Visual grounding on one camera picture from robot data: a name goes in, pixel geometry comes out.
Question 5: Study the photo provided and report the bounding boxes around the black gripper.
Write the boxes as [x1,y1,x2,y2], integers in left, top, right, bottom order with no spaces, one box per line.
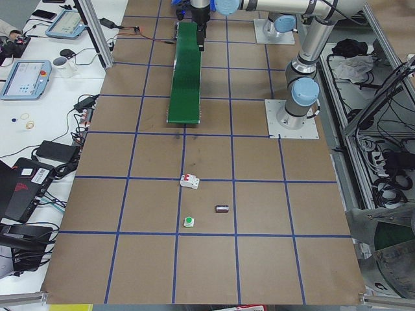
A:
[190,0,210,52]

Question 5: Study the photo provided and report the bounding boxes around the dark brown cylindrical capacitor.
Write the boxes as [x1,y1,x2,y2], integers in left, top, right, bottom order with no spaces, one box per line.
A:
[215,205,230,213]

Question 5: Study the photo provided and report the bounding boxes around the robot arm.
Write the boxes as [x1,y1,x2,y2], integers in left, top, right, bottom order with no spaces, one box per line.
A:
[267,12,297,45]
[214,1,366,130]

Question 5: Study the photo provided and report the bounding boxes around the green conveyor belt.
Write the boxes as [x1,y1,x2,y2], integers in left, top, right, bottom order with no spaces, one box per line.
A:
[167,21,202,124]

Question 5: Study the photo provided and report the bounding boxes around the black power adapter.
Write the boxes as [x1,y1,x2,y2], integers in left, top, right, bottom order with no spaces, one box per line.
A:
[99,17,117,29]

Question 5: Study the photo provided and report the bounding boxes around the black computer mouse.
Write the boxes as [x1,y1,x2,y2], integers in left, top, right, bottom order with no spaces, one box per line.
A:
[60,49,76,59]

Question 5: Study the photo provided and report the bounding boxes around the white circuit breaker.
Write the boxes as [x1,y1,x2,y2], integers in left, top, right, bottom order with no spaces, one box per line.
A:
[180,174,200,190]

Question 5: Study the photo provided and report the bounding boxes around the blue teach pendant far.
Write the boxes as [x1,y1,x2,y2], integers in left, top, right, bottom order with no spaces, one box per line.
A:
[45,10,86,40]

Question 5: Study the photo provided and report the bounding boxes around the blue teach pendant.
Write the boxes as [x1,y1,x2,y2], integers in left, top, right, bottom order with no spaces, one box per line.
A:
[45,10,86,40]
[1,60,52,100]

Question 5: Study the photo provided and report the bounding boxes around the white mug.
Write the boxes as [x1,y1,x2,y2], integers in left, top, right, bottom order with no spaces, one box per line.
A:
[53,56,77,78]

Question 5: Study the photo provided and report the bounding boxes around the black smartphone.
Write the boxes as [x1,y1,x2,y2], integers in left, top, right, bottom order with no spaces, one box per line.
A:
[32,9,57,20]

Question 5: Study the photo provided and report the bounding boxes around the blue teach pendant near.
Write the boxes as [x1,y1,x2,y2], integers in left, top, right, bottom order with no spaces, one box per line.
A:
[1,60,52,100]

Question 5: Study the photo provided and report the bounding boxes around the black power brick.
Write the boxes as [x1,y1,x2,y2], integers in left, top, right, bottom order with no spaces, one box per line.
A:
[36,141,80,163]

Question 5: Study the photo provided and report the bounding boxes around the red black wire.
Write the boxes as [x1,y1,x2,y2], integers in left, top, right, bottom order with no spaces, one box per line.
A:
[115,30,178,45]

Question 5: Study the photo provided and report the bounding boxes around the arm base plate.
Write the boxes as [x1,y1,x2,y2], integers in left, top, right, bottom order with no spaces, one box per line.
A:
[254,19,295,45]
[265,99,319,140]

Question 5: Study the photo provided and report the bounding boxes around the aluminium frame post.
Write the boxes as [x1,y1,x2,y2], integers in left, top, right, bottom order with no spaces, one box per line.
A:
[74,0,113,70]

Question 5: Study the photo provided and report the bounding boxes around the green push button switch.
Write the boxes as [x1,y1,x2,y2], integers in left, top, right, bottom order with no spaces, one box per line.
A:
[184,216,195,228]

